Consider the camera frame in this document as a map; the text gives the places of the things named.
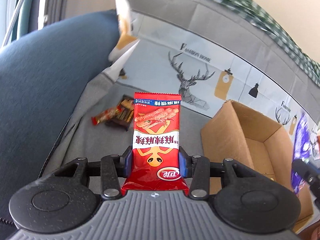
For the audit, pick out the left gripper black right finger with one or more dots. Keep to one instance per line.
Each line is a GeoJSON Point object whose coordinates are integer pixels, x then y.
{"type": "Point", "coordinates": [200, 169]}

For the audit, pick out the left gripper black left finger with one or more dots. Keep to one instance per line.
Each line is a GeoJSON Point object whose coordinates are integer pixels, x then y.
{"type": "Point", "coordinates": [109, 169]}

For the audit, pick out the purple snack packet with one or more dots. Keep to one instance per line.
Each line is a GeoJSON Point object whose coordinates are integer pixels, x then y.
{"type": "Point", "coordinates": [301, 150]}

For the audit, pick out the red spicy strips snack pack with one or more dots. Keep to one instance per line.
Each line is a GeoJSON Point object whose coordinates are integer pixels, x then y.
{"type": "Point", "coordinates": [155, 147]}

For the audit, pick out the small red yellow candy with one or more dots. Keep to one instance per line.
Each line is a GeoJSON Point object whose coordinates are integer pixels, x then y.
{"type": "Point", "coordinates": [106, 115]}

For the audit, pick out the dark brown cracker pack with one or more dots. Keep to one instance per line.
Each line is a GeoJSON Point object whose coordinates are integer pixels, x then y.
{"type": "Point", "coordinates": [125, 117]}

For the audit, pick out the person's right hand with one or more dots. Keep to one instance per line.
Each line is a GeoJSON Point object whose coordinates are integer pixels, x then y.
{"type": "Point", "coordinates": [317, 148]}

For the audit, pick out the open cardboard box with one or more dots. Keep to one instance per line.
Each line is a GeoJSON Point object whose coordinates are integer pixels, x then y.
{"type": "Point", "coordinates": [255, 193]}

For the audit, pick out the grey deer print sofa cover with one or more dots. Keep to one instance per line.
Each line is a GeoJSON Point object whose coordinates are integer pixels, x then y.
{"type": "Point", "coordinates": [203, 51]}

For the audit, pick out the green checkered cloth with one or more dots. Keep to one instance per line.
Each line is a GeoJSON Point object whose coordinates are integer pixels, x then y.
{"type": "Point", "coordinates": [254, 14]}

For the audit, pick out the grey window curtain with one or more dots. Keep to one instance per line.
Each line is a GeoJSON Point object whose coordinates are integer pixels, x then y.
{"type": "Point", "coordinates": [46, 12]}

